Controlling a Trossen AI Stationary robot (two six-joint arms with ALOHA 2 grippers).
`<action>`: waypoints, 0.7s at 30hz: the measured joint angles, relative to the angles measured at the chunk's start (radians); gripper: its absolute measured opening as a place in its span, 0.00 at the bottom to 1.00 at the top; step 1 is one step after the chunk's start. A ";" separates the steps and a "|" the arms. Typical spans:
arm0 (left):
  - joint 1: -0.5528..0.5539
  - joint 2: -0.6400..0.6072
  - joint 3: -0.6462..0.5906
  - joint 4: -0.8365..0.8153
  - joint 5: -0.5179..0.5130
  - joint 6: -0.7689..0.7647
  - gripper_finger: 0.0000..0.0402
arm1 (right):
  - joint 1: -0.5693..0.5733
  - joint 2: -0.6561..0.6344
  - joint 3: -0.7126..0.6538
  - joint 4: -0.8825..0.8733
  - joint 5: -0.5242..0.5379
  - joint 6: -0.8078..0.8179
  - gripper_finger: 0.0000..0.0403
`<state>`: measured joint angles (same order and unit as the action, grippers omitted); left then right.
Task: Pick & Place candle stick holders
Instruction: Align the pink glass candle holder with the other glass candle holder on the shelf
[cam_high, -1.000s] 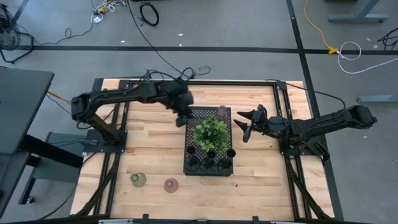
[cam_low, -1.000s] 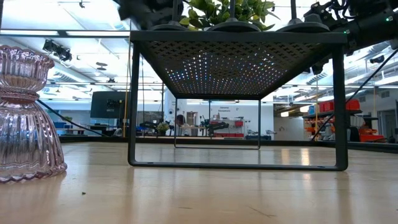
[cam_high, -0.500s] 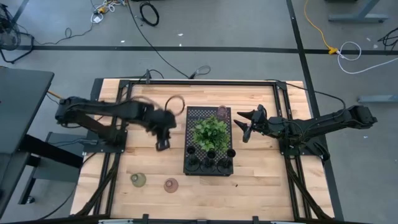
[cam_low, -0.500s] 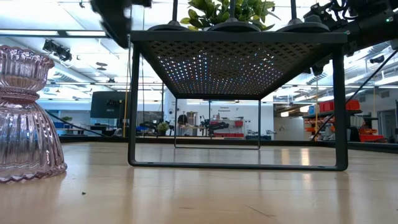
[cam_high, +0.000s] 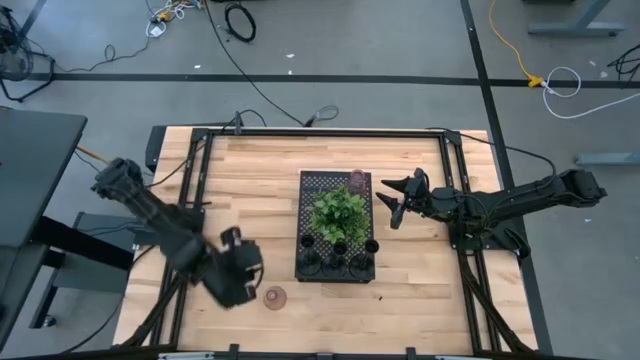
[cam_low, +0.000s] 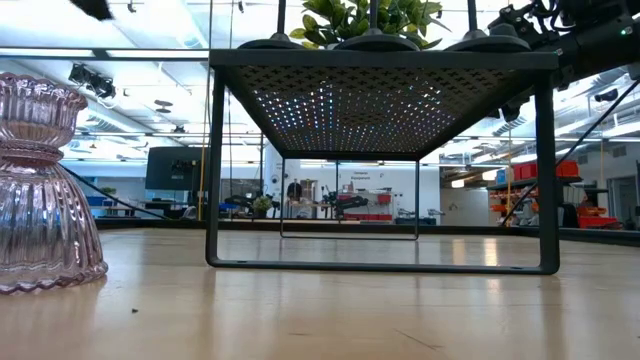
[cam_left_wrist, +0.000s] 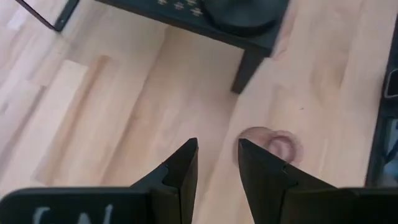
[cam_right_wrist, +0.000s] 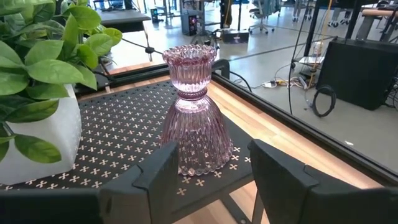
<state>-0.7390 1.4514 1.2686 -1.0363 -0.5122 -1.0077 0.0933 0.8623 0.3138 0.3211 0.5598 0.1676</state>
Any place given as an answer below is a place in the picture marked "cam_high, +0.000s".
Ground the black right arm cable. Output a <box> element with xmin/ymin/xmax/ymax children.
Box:
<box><xmin>424</xmin><ymin>127</ymin><xmax>559</xmax><ymax>176</ymax></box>

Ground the green plant in white pot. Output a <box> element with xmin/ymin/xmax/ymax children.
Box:
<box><xmin>307</xmin><ymin>184</ymin><xmax>372</xmax><ymax>245</ymax></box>

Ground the grey table leg frame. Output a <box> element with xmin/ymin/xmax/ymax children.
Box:
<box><xmin>527</xmin><ymin>0</ymin><xmax>626</xmax><ymax>38</ymax></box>

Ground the black desk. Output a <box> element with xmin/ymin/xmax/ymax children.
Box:
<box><xmin>0</xmin><ymin>107</ymin><xmax>89</xmax><ymax>349</ymax></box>

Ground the black desk base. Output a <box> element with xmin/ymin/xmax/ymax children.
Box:
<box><xmin>28</xmin><ymin>212</ymin><xmax>151</xmax><ymax>330</ymax></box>

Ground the black metal candlestick holder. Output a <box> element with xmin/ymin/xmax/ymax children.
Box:
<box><xmin>322</xmin><ymin>240</ymin><xmax>350</xmax><ymax>279</ymax></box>
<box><xmin>297</xmin><ymin>233</ymin><xmax>324</xmax><ymax>277</ymax></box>
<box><xmin>348</xmin><ymin>238</ymin><xmax>381</xmax><ymax>280</ymax></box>

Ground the long black floor cable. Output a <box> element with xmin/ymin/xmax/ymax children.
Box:
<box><xmin>203</xmin><ymin>0</ymin><xmax>307</xmax><ymax>127</ymax></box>

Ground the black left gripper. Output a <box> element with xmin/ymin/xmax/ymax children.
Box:
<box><xmin>202</xmin><ymin>226</ymin><xmax>265</xmax><ymax>309</ymax></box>

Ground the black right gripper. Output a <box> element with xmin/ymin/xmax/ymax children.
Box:
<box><xmin>374</xmin><ymin>167</ymin><xmax>441</xmax><ymax>231</ymax></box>

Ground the white cable bundle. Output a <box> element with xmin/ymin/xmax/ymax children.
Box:
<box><xmin>145</xmin><ymin>0</ymin><xmax>204</xmax><ymax>39</ymax></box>

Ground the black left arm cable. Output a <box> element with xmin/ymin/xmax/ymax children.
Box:
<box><xmin>144</xmin><ymin>108</ymin><xmax>269</xmax><ymax>190</ymax></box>

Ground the black floor fan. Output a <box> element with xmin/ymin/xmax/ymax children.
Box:
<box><xmin>0</xmin><ymin>4</ymin><xmax>57</xmax><ymax>104</ymax></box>

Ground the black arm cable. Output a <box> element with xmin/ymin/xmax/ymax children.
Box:
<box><xmin>424</xmin><ymin>127</ymin><xmax>559</xmax><ymax>176</ymax></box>
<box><xmin>144</xmin><ymin>108</ymin><xmax>269</xmax><ymax>190</ymax></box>

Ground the pink ribbed glass candle holder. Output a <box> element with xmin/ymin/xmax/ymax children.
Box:
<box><xmin>348</xmin><ymin>168</ymin><xmax>368</xmax><ymax>194</ymax></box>
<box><xmin>262</xmin><ymin>285</ymin><xmax>288</xmax><ymax>312</ymax></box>

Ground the white floor cable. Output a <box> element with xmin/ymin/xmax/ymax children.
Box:
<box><xmin>541</xmin><ymin>66</ymin><xmax>640</xmax><ymax>120</ymax></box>

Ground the blue-grey metal bar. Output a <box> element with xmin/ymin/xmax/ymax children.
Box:
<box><xmin>573</xmin><ymin>152</ymin><xmax>640</xmax><ymax>167</ymax></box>

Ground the black perforated metal shelf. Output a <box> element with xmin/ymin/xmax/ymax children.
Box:
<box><xmin>293</xmin><ymin>169</ymin><xmax>377</xmax><ymax>284</ymax></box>

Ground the yellow extension cable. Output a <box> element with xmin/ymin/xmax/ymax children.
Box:
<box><xmin>488</xmin><ymin>0</ymin><xmax>545</xmax><ymax>89</ymax></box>

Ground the grey looped cable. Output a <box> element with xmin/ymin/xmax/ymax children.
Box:
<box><xmin>303</xmin><ymin>104</ymin><xmax>341</xmax><ymax>128</ymax></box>

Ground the black coiled cable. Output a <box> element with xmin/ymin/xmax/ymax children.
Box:
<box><xmin>223</xmin><ymin>2</ymin><xmax>258</xmax><ymax>44</ymax></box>

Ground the black aluminium table frame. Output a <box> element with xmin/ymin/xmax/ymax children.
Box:
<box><xmin>119</xmin><ymin>126</ymin><xmax>540</xmax><ymax>360</ymax></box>

